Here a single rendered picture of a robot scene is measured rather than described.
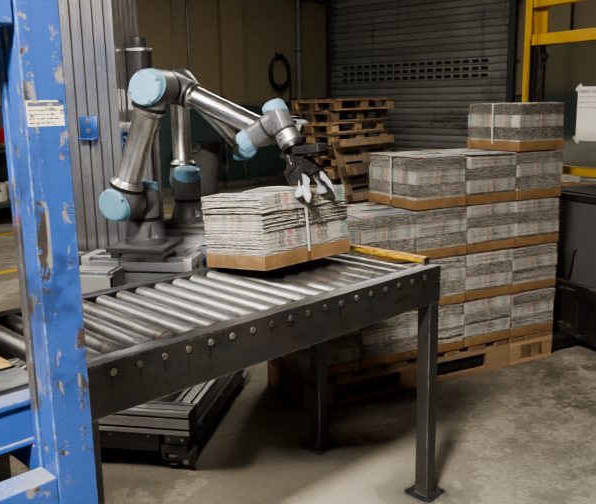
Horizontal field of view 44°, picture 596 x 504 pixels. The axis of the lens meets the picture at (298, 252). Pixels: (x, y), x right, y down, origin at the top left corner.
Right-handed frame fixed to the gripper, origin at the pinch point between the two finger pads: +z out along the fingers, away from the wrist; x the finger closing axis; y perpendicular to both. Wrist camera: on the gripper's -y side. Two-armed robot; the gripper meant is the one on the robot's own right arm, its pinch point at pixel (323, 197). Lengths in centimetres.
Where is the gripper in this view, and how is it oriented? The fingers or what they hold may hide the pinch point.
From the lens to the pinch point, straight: 223.5
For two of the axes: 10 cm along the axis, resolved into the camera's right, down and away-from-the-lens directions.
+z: 4.1, 8.8, -2.2
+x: -7.2, 1.7, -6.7
